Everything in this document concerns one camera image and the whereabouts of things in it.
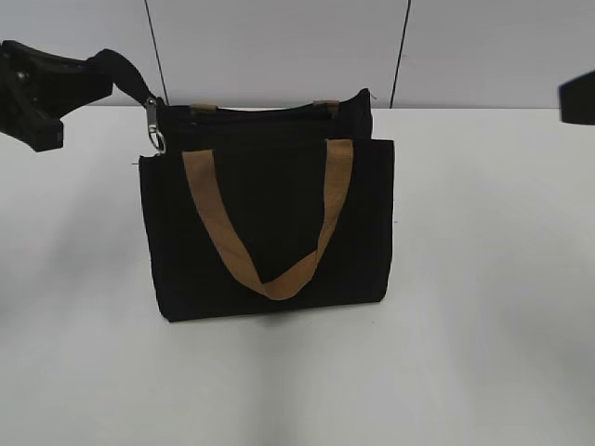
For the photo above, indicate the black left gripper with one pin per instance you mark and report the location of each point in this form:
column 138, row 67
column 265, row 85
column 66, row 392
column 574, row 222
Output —
column 38, row 88

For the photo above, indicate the black right arm gripper tip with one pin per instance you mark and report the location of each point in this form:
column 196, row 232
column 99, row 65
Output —
column 576, row 100

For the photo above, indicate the black shoulder strap metal clasp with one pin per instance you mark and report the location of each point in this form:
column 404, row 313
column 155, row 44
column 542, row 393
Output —
column 127, row 78

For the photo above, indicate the black canvas bag tan handles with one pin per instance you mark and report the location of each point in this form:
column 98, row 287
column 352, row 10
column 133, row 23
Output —
column 252, row 212

